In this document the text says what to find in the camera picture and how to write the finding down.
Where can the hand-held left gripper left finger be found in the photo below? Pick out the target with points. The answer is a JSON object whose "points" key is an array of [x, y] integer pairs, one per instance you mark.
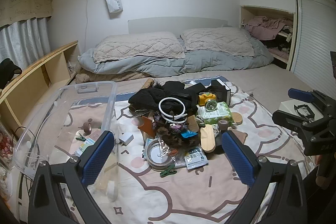
{"points": [[97, 158]]}

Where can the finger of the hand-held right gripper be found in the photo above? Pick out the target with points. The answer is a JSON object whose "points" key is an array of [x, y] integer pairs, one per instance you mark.
{"points": [[299, 94], [286, 117]]}

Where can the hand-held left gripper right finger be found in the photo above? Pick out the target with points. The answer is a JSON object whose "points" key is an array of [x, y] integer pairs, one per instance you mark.
{"points": [[239, 158]]}

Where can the round clear white lid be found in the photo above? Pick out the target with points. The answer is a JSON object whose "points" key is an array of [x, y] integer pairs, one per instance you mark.
{"points": [[157, 154]]}

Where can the clear plastic storage bin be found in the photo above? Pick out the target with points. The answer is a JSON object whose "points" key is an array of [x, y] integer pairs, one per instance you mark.
{"points": [[39, 119]]}

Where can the green clothespin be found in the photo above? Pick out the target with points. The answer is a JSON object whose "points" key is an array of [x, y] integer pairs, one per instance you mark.
{"points": [[80, 138], [168, 171]]}

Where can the blue white sachet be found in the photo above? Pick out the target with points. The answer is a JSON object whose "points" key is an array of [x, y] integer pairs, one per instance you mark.
{"points": [[82, 148]]}

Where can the brown tape roll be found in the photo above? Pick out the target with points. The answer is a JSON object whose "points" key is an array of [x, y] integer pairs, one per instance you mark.
{"points": [[223, 125], [86, 127]]}

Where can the white charger plug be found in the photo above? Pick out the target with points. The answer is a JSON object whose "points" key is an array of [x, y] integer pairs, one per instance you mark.
{"points": [[126, 138]]}

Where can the oval wooden board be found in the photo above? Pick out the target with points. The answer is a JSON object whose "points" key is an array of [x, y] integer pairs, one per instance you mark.
{"points": [[208, 138]]}

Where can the round wooden lid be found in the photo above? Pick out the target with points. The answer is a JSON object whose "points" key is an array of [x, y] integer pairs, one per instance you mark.
{"points": [[236, 117]]}

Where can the green wet wipes pack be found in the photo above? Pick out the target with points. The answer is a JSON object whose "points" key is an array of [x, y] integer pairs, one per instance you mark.
{"points": [[223, 111]]}

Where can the white sliding door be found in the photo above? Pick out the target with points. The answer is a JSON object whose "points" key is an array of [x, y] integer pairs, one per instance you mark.
{"points": [[315, 43]]}

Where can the blue wrapper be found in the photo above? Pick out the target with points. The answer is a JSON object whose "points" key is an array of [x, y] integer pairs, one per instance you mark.
{"points": [[187, 134]]}

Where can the brown furry accessory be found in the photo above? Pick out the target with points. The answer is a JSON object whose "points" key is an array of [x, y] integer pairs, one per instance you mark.
{"points": [[170, 138]]}

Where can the large black box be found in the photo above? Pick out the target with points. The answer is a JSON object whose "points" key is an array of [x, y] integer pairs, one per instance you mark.
{"points": [[219, 88]]}

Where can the pile of pink clothes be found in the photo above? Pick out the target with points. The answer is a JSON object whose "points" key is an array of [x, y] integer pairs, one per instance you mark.
{"points": [[262, 27]]}

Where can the brown plush toy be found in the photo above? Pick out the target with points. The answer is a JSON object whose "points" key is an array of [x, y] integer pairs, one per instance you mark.
{"points": [[82, 78]]}

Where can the black garment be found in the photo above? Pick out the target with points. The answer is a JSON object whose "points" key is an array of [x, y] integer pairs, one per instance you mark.
{"points": [[152, 98]]}

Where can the small black box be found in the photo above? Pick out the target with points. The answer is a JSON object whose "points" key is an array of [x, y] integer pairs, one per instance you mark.
{"points": [[197, 88]]}

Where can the cardboard tube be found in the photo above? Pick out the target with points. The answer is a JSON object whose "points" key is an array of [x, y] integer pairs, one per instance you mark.
{"points": [[147, 82]]}

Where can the floral print box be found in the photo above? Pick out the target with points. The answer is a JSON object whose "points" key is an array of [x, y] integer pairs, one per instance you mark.
{"points": [[5, 150]]}

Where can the wooden closet niche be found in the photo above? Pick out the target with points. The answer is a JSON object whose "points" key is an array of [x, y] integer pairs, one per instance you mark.
{"points": [[245, 16]]}

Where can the beige textured pillow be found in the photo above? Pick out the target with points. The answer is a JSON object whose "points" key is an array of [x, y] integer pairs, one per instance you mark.
{"points": [[136, 47], [218, 40]]}

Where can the wooden shelf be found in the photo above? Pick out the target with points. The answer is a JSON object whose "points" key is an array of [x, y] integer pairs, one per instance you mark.
{"points": [[34, 82]]}

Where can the grey duvet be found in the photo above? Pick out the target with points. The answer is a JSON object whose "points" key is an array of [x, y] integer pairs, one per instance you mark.
{"points": [[168, 65]]}

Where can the black cap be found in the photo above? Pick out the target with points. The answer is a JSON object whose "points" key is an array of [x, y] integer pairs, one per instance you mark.
{"points": [[6, 69]]}

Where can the grey curtain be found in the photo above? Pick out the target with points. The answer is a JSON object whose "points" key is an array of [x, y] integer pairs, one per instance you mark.
{"points": [[23, 40]]}

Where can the beige printed valance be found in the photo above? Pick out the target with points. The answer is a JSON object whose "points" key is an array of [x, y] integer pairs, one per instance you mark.
{"points": [[21, 8]]}

